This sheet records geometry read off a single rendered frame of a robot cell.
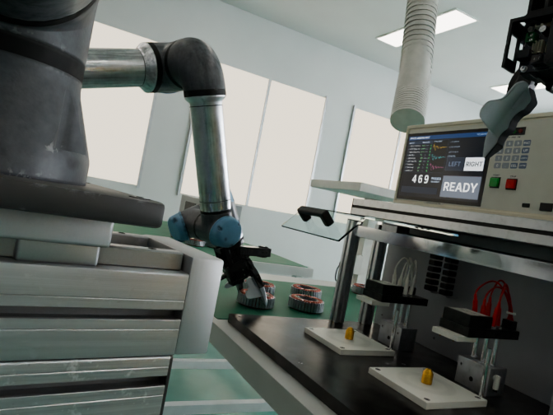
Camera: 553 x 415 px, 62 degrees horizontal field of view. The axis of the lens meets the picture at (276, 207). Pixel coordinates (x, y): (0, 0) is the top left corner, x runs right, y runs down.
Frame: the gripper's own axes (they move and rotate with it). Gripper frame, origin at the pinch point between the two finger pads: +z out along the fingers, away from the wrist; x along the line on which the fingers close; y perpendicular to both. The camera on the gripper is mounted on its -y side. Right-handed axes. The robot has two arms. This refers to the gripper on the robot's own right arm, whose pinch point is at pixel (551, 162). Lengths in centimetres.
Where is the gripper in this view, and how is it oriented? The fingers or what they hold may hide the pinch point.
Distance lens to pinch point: 58.6
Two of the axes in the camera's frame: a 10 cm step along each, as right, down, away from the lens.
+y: -8.0, -1.5, -5.8
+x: 5.7, 1.1, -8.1
